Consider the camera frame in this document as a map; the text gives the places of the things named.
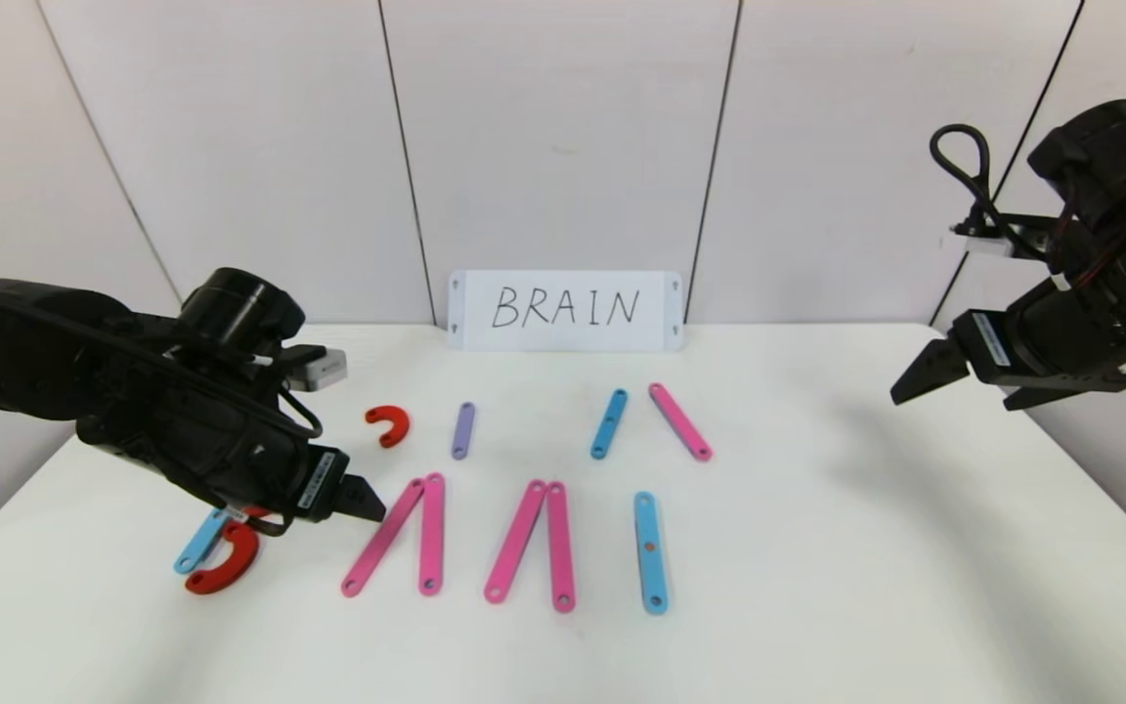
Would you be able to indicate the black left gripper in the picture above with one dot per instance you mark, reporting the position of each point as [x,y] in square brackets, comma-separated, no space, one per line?
[319,485]

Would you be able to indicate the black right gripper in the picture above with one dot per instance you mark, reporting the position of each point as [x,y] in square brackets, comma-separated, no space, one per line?
[991,348]

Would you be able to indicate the pink bar with holes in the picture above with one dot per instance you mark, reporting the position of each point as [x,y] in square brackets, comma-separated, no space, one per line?
[679,422]
[560,548]
[377,548]
[432,538]
[515,541]

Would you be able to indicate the black and orange left arm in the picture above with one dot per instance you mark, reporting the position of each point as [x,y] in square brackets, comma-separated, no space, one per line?
[25,352]

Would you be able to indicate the white BRAIN sign card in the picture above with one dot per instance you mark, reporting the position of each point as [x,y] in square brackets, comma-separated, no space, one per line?
[563,335]

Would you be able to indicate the large red curved piece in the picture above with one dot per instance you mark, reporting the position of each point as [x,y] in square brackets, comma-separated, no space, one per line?
[240,562]
[258,510]

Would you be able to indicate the small red curved piece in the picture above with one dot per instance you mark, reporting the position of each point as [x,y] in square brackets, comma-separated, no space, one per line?
[397,418]

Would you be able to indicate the long blue flat bar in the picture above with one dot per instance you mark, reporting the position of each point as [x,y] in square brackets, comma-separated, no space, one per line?
[649,528]
[196,548]

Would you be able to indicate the short purple flat bar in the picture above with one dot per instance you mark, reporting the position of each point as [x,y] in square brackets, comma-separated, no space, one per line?
[463,430]

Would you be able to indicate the short blue flat bar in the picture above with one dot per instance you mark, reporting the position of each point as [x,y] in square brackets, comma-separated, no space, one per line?
[608,424]

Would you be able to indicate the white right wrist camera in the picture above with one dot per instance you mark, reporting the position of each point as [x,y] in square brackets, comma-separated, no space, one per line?
[988,244]

